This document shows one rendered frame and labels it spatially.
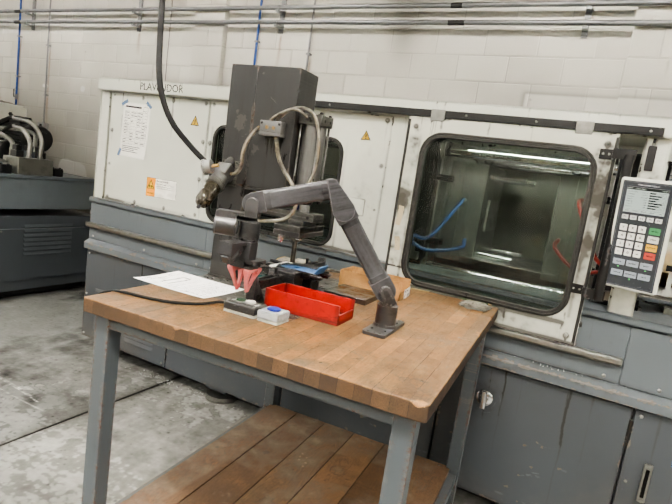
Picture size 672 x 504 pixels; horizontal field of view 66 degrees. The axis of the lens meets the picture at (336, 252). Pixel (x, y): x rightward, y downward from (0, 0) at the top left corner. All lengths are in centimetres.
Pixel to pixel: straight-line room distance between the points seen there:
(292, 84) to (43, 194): 322
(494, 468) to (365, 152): 146
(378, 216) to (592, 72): 247
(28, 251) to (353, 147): 304
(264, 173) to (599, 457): 163
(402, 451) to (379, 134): 154
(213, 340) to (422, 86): 363
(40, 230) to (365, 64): 302
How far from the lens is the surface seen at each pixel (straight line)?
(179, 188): 304
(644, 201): 202
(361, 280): 199
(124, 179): 335
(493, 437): 237
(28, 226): 469
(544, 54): 446
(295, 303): 156
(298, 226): 172
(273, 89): 184
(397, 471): 122
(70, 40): 756
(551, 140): 215
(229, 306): 152
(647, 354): 222
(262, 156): 183
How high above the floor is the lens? 134
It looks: 9 degrees down
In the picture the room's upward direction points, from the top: 8 degrees clockwise
